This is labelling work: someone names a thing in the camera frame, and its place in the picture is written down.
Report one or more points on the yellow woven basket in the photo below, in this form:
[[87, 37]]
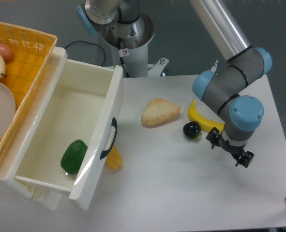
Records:
[[31, 49]]

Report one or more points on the white clamp bolt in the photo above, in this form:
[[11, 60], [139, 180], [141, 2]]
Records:
[[214, 67]]

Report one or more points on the triangular bread sandwich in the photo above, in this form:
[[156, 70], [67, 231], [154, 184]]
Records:
[[159, 111]]

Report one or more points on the green bell pepper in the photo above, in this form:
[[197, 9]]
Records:
[[73, 157]]

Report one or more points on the white drawer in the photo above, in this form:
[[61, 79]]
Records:
[[85, 105]]

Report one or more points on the black blackberry toy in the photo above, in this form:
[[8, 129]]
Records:
[[192, 130]]

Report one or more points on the yellow banana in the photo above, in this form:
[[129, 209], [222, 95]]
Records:
[[206, 124]]

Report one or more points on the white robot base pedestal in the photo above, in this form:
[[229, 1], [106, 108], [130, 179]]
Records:
[[129, 45]]

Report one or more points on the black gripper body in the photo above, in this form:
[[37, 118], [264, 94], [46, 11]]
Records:
[[234, 147]]

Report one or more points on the yellow bell pepper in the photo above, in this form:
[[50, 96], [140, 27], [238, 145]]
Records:
[[114, 160]]

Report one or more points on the white drawer cabinet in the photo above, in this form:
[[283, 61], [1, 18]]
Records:
[[16, 142]]

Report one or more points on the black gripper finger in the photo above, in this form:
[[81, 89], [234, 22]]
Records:
[[244, 158], [213, 137]]

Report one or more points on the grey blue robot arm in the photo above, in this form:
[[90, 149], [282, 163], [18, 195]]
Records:
[[220, 92]]

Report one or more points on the white table clamp bracket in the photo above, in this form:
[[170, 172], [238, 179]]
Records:
[[155, 70]]

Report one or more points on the red apple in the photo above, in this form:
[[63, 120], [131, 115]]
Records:
[[6, 52]]

